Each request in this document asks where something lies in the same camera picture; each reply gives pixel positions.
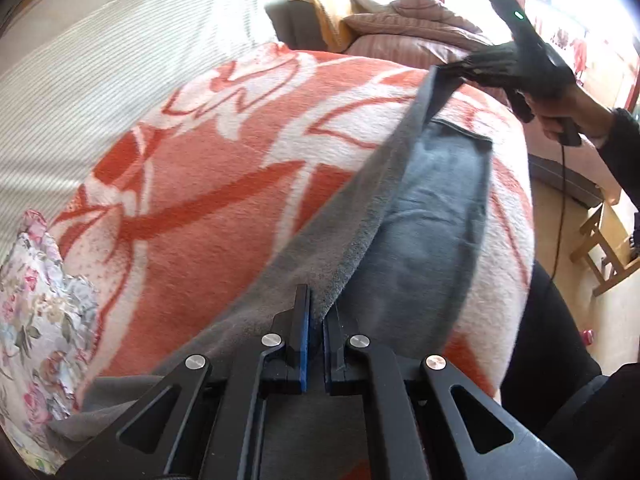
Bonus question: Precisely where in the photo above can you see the grey fleece pants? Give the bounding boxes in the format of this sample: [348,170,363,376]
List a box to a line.
[53,67,491,479]

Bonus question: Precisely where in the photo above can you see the person's right forearm black sleeve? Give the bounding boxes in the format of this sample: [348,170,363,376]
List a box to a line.
[598,108,640,208]

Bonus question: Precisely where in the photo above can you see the person's right hand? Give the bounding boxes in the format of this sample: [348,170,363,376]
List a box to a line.
[525,84,614,148]

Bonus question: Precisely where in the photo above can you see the pink striped bedding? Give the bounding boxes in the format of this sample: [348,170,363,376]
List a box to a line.
[343,0,491,70]

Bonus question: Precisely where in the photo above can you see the yellow towel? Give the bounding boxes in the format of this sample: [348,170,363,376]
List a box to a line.
[286,0,357,53]

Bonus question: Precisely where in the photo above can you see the wooden stool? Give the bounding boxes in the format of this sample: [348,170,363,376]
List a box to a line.
[570,202,639,297]

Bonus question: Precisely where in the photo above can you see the floral ruffled pillow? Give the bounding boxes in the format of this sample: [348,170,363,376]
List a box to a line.
[1,210,98,474]

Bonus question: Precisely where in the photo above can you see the orange white floral blanket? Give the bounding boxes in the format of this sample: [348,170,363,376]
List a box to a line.
[52,44,534,393]

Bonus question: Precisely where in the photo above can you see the white striped mattress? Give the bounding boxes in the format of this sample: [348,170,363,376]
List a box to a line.
[1,0,276,252]

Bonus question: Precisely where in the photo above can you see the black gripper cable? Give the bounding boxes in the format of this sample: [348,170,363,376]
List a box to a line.
[546,143,569,283]

